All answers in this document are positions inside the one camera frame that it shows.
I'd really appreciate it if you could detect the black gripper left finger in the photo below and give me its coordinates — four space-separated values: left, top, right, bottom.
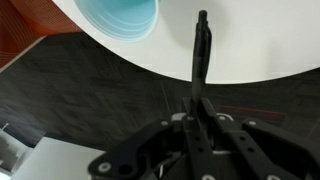
87 97 215 180

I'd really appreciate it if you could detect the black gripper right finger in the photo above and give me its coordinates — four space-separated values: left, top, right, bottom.
199 97 320 180

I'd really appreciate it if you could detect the black pen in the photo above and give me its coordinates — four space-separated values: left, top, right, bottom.
190 9 213 102

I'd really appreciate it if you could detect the light blue plastic cup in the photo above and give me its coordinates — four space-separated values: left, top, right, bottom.
73 0 161 42

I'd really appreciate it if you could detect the orange patterned corner sofa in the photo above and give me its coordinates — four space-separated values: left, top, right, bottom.
0 0 83 70

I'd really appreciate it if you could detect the round white pedestal table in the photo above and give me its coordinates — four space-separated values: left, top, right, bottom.
52 0 320 85

